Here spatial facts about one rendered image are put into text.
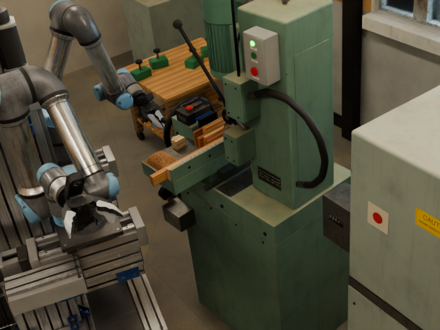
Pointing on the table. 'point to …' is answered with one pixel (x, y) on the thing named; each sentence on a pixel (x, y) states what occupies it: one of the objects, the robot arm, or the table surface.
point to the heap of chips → (160, 160)
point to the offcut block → (178, 142)
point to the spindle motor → (219, 35)
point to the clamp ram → (207, 118)
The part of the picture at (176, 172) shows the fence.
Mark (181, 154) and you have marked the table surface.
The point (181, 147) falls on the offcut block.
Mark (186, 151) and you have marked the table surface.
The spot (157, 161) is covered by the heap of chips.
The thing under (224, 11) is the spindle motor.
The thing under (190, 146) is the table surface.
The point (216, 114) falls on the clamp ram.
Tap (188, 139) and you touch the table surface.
